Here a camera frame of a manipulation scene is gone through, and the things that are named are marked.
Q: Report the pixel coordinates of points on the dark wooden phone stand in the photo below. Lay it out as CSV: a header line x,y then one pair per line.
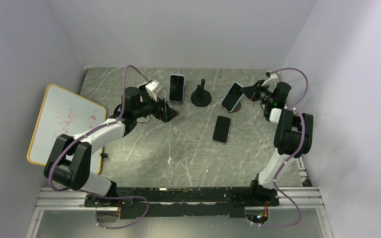
x,y
237,108

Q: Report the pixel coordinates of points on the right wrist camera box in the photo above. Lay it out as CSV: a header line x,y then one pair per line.
x,y
272,77

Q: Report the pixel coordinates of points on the phone with beige case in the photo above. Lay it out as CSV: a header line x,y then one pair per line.
x,y
143,89

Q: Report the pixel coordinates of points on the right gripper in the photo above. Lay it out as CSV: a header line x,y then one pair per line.
x,y
250,91

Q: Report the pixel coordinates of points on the phone with lilac case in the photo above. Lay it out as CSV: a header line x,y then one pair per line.
x,y
177,88

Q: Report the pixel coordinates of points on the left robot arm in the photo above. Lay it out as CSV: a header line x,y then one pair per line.
x,y
69,162

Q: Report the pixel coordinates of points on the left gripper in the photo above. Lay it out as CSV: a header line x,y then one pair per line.
x,y
167,114

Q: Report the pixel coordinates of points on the black phone without case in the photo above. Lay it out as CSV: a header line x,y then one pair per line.
x,y
221,130

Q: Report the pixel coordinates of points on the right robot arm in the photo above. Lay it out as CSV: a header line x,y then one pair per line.
x,y
293,138

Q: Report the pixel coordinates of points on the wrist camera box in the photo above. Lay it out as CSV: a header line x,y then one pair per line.
x,y
272,77
153,88

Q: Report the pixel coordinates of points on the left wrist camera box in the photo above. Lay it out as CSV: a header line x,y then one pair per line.
x,y
153,88

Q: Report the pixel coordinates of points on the phone with light blue case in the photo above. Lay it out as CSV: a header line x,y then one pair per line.
x,y
232,97

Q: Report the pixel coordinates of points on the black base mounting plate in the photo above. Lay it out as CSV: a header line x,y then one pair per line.
x,y
188,201

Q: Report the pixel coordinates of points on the black round base phone stand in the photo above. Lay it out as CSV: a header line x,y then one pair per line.
x,y
201,97

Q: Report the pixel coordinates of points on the whiteboard with yellow frame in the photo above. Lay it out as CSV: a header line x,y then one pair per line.
x,y
62,112

